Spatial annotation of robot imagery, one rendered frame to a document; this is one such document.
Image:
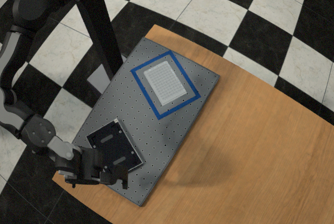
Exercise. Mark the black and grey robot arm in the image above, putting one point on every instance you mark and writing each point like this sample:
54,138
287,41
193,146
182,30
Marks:
37,133

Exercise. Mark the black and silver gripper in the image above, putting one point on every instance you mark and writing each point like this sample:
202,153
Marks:
91,170

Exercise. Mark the blue rectangular tape outline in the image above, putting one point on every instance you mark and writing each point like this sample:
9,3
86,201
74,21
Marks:
197,95

